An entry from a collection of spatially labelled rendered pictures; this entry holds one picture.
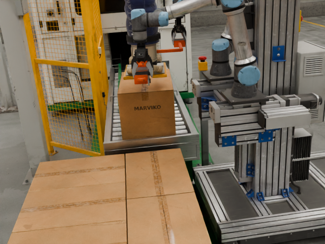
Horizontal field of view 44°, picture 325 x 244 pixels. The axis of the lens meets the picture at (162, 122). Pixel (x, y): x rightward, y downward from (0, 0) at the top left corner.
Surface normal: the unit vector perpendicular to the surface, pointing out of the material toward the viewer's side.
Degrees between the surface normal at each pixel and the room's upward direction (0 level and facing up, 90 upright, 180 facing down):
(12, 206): 0
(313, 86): 90
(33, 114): 90
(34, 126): 90
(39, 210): 0
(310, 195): 0
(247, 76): 97
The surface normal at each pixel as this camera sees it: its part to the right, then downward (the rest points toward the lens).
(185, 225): -0.07, -0.93
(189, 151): 0.10, 0.36
